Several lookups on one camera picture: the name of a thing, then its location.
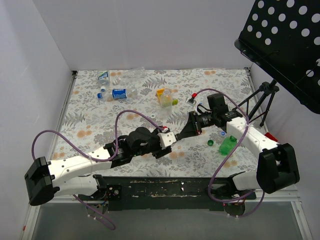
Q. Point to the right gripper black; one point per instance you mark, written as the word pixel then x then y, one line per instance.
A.
pixel 196 124

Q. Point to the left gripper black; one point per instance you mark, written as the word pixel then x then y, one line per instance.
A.
pixel 158 150

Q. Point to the clear bottle blue label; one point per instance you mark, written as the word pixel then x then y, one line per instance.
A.
pixel 118 94

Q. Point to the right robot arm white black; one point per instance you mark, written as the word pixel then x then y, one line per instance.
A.
pixel 277 166

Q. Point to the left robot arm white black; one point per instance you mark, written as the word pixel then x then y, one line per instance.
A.
pixel 46 179

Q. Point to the green bottle cap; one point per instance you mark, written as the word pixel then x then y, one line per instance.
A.
pixel 210 142

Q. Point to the green plastic bottle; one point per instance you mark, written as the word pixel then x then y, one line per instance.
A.
pixel 227 145

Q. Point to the crushed clear bottle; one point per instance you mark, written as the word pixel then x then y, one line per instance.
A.
pixel 133 74

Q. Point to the bottle green white label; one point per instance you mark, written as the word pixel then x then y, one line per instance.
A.
pixel 103 78

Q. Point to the yellow green toy basket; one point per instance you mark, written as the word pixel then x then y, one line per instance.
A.
pixel 159 92

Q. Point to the red box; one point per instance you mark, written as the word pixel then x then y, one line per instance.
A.
pixel 271 137

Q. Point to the floral tablecloth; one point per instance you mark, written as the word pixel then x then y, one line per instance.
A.
pixel 90 123

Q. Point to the black tripod stand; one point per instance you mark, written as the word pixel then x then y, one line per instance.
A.
pixel 268 89

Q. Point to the white blue cap left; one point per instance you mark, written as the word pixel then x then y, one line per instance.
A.
pixel 103 88

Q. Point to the black perforated music stand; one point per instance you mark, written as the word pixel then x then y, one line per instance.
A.
pixel 283 38

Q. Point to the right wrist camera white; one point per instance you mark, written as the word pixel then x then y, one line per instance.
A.
pixel 192 101

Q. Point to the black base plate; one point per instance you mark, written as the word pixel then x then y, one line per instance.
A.
pixel 155 193

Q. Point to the aluminium frame rail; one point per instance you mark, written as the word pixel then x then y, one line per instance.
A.
pixel 299 214

